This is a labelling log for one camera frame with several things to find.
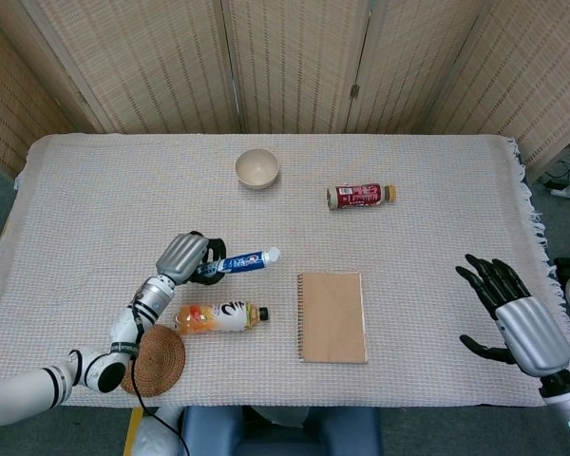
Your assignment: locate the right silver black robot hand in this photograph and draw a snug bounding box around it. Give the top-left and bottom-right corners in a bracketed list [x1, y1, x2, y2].
[455, 253, 570, 377]

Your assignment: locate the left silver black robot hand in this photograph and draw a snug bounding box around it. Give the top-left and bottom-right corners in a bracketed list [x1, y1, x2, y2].
[155, 231, 229, 287]

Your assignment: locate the blue white toothpaste tube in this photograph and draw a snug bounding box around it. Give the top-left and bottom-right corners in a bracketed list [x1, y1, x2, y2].
[195, 245, 282, 278]

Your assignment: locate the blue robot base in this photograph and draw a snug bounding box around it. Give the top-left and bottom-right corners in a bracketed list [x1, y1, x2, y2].
[177, 405, 384, 456]

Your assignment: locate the orange juice plastic bottle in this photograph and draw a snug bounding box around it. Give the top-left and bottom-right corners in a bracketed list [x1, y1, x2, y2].
[173, 299, 271, 337]

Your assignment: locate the white woven tablecloth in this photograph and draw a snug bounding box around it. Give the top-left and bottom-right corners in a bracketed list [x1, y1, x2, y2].
[0, 133, 570, 410]

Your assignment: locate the round woven rattan coaster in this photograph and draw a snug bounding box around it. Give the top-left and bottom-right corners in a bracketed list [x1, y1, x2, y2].
[119, 323, 187, 398]

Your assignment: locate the cream round bowl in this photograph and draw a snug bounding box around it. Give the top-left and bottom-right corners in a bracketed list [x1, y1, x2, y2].
[234, 147, 281, 192]

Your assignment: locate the brown spiral notebook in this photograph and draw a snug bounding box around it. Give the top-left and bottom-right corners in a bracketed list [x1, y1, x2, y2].
[295, 271, 370, 367]

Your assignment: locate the red Costa coffee bottle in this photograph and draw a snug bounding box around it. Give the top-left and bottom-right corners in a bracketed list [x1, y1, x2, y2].
[326, 181, 399, 212]

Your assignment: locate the woven folding screen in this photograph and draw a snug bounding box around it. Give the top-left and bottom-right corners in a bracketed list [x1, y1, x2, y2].
[0, 0, 570, 184]

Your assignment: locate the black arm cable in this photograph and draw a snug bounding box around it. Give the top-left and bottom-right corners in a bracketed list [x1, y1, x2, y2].
[129, 303, 192, 456]

